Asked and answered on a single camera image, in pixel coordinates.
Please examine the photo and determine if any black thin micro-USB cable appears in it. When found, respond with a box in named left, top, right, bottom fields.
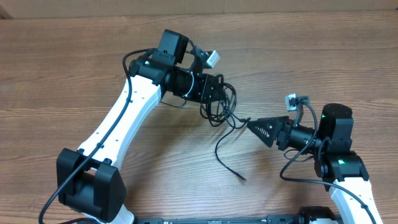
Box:
left=214, top=82, right=252, bottom=182

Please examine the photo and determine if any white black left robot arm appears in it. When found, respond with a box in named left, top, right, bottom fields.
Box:
left=53, top=30, right=224, bottom=223

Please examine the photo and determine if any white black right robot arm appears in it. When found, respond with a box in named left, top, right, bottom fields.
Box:
left=248, top=100, right=382, bottom=223

